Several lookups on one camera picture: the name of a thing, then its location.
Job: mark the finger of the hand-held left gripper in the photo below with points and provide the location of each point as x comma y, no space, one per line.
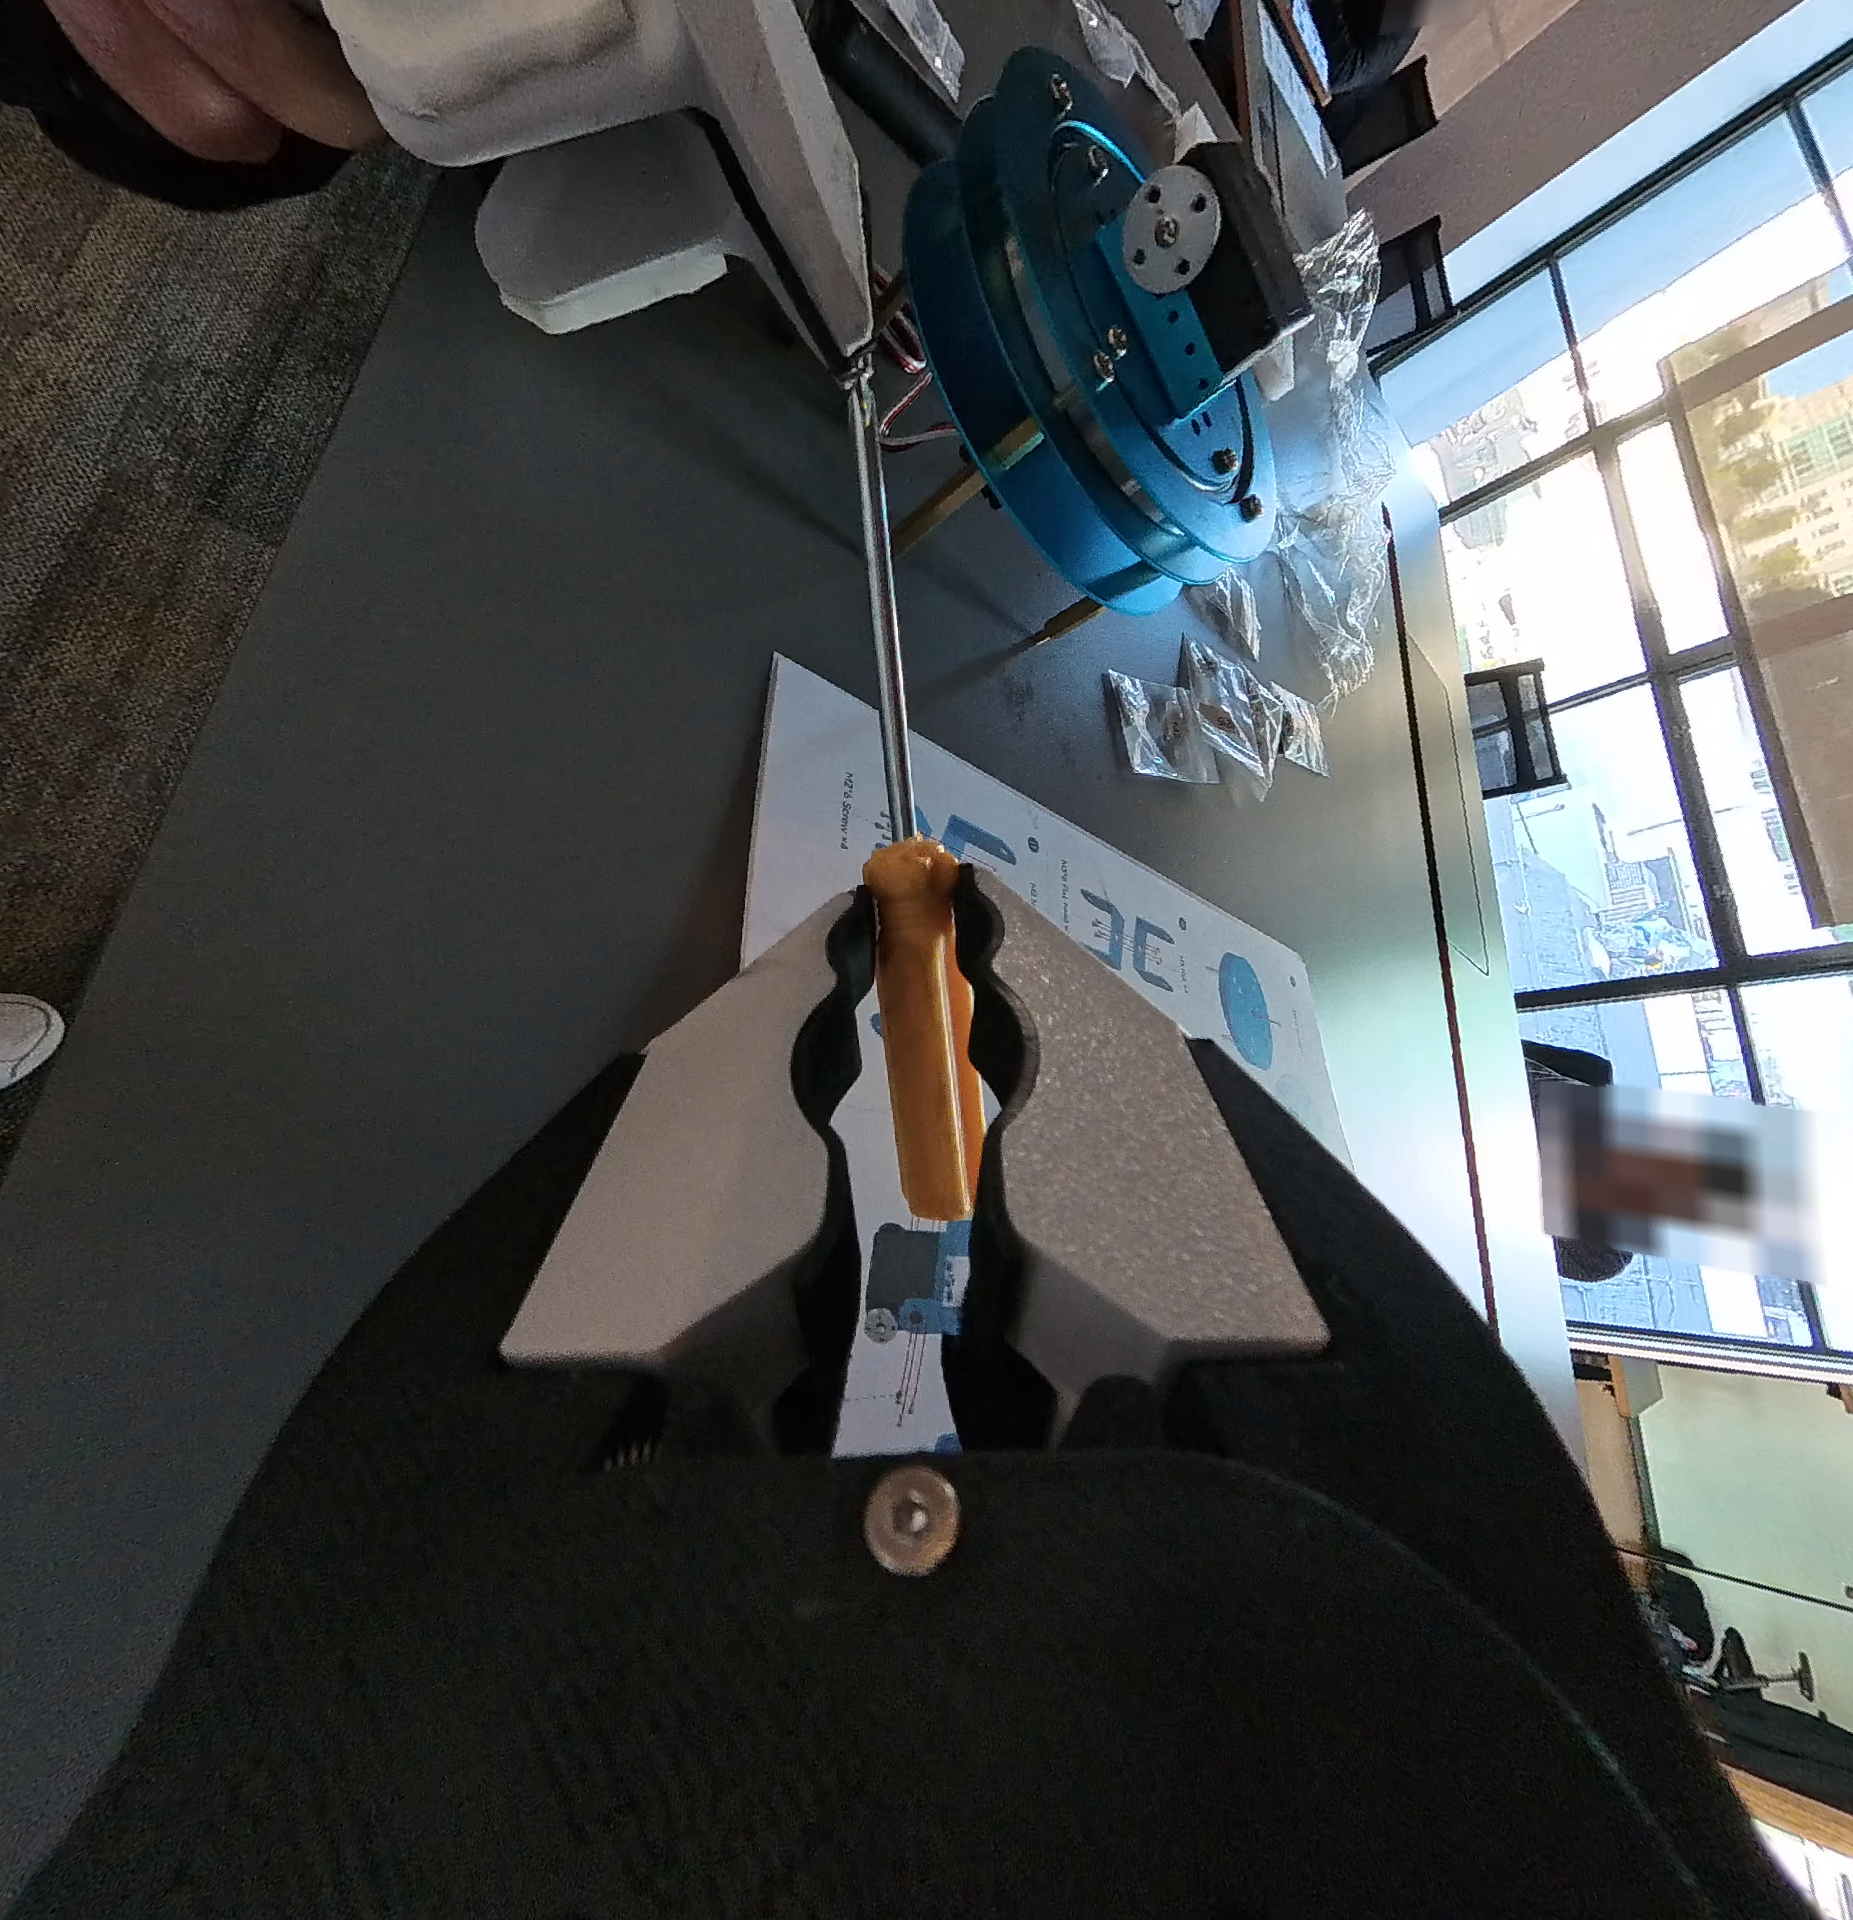
612,242
784,150

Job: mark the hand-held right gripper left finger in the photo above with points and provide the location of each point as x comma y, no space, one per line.
672,1186

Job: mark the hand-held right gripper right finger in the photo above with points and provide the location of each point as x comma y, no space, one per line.
1152,1202

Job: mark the blue robot arm rotating base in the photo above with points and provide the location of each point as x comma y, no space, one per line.
1015,301

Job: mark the person's left hand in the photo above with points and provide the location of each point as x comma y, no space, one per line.
206,67

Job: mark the printed instruction sheet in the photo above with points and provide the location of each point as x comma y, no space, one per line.
1166,990

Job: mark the small clear screw bag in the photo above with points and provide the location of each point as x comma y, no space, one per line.
1303,734
1228,614
1238,714
1160,730

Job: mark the black chair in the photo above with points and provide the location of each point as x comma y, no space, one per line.
1384,113
1512,730
1416,286

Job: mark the crumpled clear plastic bag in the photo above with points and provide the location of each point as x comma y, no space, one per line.
1340,450

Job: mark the white shoe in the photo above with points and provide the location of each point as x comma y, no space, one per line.
7,1047

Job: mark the black framed window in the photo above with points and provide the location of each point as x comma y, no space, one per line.
1662,660

